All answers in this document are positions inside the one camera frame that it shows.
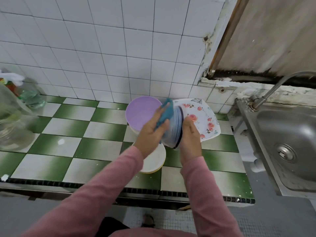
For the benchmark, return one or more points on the person's left hand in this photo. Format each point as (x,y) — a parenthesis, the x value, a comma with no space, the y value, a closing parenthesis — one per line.
(148,138)

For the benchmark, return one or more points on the weathered wooden board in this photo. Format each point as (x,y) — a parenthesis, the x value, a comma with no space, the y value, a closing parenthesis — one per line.
(271,32)

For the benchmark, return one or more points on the purple plastic bowl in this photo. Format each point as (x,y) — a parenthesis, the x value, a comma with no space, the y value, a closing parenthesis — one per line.
(140,112)

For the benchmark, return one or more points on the person's right leg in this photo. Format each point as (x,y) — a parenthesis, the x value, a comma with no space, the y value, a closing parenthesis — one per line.
(148,220)

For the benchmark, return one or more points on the chrome faucet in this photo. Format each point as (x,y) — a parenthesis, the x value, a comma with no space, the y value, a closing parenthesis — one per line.
(276,86)

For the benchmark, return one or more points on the clear bottle with green liquid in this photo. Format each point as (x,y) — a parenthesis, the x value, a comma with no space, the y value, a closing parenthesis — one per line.
(30,96)

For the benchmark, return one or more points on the green checkered tile countertop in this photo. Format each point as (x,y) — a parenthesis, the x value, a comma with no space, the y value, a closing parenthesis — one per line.
(69,130)

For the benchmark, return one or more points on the person's right forearm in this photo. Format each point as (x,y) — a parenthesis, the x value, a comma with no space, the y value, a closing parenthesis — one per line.
(212,200)

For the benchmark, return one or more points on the blue cleaning cloth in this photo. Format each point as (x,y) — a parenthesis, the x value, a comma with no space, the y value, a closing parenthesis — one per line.
(165,113)

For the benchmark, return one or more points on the stainless steel sink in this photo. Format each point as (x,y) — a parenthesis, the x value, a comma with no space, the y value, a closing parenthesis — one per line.
(291,140)

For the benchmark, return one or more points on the person's right hand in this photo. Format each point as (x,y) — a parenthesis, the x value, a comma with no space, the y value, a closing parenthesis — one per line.
(190,141)

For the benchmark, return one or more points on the person's left leg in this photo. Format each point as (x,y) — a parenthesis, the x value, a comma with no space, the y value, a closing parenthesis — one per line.
(109,228)

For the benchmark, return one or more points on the large clear plastic bottle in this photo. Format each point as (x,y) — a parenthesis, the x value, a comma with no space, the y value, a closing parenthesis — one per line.
(12,125)

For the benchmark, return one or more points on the stack of white bowls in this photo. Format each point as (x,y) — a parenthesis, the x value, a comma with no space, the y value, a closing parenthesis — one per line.
(155,158)

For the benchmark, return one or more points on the stack of floral plates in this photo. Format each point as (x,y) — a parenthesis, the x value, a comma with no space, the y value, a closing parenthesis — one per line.
(205,118)

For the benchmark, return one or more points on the person's left forearm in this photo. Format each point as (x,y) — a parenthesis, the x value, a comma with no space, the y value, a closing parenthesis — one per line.
(84,200)

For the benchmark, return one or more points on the person's leg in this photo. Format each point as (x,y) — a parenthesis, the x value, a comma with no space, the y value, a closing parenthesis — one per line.
(109,228)
(148,220)

